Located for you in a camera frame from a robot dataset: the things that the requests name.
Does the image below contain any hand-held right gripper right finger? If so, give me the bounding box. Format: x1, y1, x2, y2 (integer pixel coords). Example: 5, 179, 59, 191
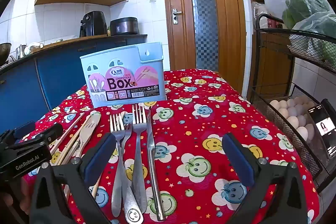
222, 133, 308, 224

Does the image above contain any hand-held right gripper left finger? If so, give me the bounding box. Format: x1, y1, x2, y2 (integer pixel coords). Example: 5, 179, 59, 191
28, 132, 116, 224

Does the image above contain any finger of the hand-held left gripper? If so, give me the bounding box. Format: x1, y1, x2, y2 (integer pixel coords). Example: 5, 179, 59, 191
0, 121, 36, 146
14, 123, 64, 148

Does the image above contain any plain steel fork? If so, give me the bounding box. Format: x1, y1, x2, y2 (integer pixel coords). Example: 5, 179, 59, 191
110, 113, 126, 217

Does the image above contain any steel table knife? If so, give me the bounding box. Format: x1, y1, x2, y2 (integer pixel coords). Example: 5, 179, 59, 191
145, 109, 166, 221

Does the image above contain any steel fork with smiley handle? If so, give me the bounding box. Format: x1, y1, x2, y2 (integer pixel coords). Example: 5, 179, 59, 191
121, 122, 145, 224

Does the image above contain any light blue plastic utensil box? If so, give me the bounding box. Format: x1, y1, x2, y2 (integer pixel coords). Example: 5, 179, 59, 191
79, 42, 166, 108

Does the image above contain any person's left hand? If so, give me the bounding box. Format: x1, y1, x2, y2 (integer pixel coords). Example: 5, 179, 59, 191
0, 177, 36, 214

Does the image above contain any red smiley flower tablecloth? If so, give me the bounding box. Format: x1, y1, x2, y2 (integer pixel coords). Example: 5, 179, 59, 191
22, 69, 321, 224

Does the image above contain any blue kitchen counter cabinet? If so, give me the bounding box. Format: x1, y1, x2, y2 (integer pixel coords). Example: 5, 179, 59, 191
0, 34, 148, 135

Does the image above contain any pile of eggs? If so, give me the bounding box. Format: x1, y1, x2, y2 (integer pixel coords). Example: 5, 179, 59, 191
269, 97, 315, 142

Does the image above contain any steel kettle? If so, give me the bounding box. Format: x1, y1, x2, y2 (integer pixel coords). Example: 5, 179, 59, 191
10, 45, 27, 60

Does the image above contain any steel wok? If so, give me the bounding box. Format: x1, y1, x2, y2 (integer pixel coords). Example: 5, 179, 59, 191
0, 43, 11, 65

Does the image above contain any black smartphone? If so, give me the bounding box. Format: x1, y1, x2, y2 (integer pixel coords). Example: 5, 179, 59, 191
307, 105, 336, 159

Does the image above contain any brown wooden cabinet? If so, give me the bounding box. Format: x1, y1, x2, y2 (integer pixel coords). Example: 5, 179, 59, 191
252, 30, 293, 98

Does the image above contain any black air fryer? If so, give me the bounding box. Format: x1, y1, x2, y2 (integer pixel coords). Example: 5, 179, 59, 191
79, 11, 108, 38

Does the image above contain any wooden door with glass panel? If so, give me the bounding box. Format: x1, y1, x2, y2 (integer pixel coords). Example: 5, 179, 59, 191
161, 0, 254, 98

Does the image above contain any dark rice cooker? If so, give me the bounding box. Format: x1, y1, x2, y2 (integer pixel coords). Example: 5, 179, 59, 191
110, 17, 139, 36

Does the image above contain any red box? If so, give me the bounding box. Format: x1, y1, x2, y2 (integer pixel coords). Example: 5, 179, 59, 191
267, 18, 284, 29

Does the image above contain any pink white plastic bag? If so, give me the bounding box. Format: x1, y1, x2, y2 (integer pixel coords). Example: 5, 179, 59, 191
251, 1, 268, 29

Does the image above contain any clear bag of vegetables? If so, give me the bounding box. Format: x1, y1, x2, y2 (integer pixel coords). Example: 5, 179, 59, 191
289, 11, 336, 64

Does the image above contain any bag of green vegetables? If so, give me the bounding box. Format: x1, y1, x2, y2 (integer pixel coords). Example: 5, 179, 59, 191
282, 0, 331, 29

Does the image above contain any black wire rack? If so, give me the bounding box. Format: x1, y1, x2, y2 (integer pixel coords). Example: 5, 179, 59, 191
251, 13, 336, 195

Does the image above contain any silver door handle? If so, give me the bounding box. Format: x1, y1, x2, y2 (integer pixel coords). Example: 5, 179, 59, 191
172, 9, 183, 23

